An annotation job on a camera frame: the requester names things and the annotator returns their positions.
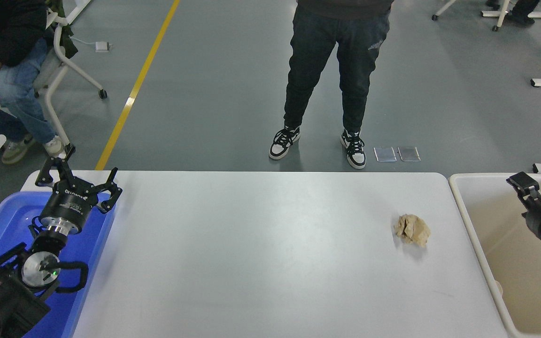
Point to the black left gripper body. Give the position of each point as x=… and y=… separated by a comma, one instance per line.
x=68, y=206

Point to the tan paper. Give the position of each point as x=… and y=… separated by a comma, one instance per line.
x=412, y=229

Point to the large pale plastic bin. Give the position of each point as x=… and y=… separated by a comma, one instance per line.
x=510, y=244

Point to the blue plastic tray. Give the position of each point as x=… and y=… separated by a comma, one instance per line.
x=12, y=216

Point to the clear floor plate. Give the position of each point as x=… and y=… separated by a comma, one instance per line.
x=385, y=154
x=409, y=154

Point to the dark green jacket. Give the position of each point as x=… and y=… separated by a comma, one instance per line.
x=67, y=40

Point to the white power adapter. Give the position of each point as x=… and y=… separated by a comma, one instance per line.
x=102, y=46

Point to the seated person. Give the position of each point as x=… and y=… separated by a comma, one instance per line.
x=12, y=28

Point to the person in black shoes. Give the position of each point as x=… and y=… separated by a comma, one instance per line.
x=521, y=14

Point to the standing person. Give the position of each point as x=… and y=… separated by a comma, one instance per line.
x=313, y=61

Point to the white frame chair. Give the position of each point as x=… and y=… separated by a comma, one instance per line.
x=78, y=68

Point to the white rolling frame legs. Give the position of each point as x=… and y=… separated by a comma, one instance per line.
x=501, y=14

